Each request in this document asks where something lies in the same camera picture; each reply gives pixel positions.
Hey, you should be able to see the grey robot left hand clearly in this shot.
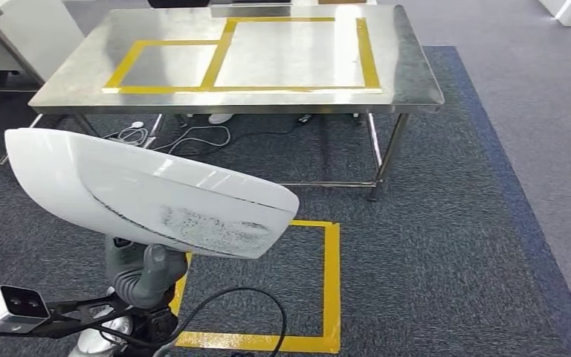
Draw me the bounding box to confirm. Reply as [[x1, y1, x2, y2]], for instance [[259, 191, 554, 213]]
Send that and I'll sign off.
[[104, 235, 190, 300]]

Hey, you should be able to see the white curved body panel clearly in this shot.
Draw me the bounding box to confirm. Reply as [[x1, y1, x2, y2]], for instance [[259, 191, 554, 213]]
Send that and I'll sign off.
[[4, 128, 300, 260]]

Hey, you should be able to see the stainless steel workbench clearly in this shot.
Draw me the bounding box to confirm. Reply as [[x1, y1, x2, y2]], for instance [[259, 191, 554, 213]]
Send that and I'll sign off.
[[0, 4, 445, 202]]

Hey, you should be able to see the white office desk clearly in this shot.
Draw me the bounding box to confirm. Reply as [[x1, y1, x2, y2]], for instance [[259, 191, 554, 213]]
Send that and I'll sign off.
[[0, 0, 86, 93]]

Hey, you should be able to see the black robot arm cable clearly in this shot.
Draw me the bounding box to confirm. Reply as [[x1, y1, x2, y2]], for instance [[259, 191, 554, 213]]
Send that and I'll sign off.
[[155, 287, 288, 357]]

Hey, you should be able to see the white floor cable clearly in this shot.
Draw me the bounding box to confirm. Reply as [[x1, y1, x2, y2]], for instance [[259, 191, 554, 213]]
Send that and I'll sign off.
[[102, 120, 233, 155]]

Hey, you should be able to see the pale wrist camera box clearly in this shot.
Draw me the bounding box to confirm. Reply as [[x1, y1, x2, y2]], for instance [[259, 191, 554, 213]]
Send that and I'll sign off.
[[0, 284, 51, 335]]

